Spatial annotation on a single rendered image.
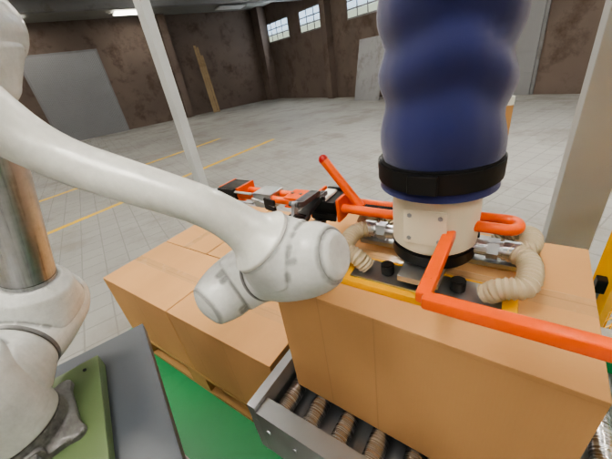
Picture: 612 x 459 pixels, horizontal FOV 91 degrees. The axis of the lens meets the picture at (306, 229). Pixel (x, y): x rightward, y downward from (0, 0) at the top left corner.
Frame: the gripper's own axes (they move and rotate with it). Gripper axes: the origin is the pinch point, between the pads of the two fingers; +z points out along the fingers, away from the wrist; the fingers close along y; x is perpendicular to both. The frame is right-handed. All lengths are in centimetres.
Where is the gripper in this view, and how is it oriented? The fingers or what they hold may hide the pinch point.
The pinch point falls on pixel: (327, 202)
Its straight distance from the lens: 78.7
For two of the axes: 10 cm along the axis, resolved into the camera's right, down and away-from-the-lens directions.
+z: 5.4, -4.9, 6.9
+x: 8.3, 1.6, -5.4
